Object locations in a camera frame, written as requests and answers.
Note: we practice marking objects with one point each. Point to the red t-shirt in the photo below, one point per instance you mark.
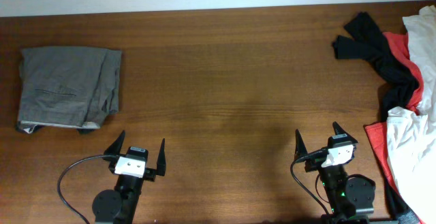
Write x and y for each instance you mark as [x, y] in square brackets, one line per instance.
[376, 132]

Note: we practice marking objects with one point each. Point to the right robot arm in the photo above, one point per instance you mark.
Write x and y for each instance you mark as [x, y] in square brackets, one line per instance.
[350, 197]

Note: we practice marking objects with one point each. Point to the black garment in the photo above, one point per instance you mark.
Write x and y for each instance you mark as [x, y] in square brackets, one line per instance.
[367, 42]

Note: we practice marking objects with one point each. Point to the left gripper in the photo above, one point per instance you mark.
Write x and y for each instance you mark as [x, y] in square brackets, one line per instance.
[150, 173]

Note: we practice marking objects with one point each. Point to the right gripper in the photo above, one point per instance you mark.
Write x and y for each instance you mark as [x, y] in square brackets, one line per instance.
[315, 161]

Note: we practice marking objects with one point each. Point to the folded grey trousers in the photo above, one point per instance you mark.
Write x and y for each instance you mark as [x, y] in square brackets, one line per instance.
[68, 86]

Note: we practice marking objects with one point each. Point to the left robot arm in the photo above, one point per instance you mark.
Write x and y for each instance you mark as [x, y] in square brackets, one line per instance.
[118, 205]

